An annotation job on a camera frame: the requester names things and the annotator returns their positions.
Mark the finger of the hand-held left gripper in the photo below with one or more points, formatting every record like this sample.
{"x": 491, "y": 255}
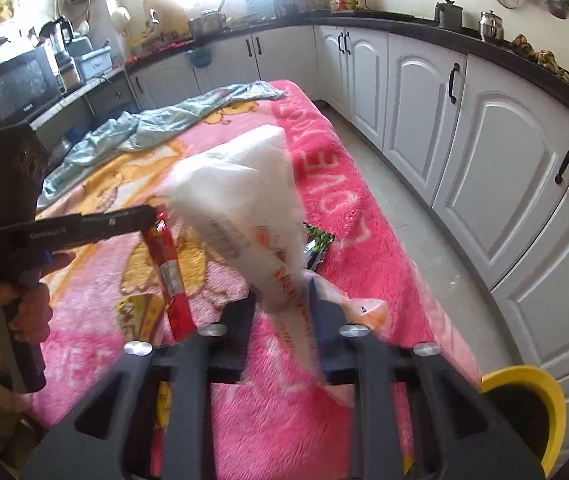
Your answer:
{"x": 124, "y": 222}

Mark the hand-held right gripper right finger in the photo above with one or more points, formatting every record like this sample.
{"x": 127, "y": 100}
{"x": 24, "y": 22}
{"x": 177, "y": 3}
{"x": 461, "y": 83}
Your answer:
{"x": 314, "y": 300}

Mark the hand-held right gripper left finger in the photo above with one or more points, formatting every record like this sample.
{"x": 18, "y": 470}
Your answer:
{"x": 242, "y": 340}

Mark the long red snack wrapper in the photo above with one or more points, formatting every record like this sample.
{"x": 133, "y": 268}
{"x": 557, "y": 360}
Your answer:
{"x": 169, "y": 280}

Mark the white plastic bag orange print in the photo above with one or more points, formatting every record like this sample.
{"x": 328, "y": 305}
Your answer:
{"x": 244, "y": 180}

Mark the yellow plastic bin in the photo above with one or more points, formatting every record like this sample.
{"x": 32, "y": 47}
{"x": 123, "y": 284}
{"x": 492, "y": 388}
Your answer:
{"x": 524, "y": 375}

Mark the person's left hand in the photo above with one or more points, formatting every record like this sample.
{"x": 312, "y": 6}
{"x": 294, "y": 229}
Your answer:
{"x": 32, "y": 312}

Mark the green snack packet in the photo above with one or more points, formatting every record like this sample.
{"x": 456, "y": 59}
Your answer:
{"x": 320, "y": 240}

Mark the pink printed blanket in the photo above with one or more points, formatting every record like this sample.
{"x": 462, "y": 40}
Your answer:
{"x": 389, "y": 270}

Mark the black microwave oven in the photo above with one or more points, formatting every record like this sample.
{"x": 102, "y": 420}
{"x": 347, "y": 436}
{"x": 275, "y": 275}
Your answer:
{"x": 19, "y": 85}

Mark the light green crumpled cloth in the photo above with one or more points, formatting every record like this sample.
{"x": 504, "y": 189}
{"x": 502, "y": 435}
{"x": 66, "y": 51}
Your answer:
{"x": 164, "y": 120}

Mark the dark jug blender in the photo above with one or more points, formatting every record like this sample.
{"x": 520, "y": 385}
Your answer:
{"x": 64, "y": 67}

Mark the light grey plastic container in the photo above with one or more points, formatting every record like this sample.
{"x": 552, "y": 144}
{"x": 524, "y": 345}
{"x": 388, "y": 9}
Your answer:
{"x": 94, "y": 62}

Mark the white hanging bag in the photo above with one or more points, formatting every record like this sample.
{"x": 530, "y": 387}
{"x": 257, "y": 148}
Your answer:
{"x": 120, "y": 17}

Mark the steel cooking pot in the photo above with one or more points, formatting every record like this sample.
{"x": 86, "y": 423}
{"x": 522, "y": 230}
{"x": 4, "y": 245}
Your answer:
{"x": 207, "y": 25}

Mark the white kitchen cabinets black countertop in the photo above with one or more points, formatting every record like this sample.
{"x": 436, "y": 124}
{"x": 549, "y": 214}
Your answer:
{"x": 489, "y": 160}

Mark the dark metal kettle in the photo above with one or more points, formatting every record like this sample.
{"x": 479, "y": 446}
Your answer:
{"x": 448, "y": 16}

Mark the steel pot with lid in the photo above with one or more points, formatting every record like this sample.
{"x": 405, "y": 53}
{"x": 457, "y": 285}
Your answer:
{"x": 492, "y": 27}

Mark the bunch of bananas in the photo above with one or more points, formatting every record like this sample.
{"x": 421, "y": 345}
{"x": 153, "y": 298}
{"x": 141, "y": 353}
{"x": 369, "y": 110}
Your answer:
{"x": 539, "y": 55}

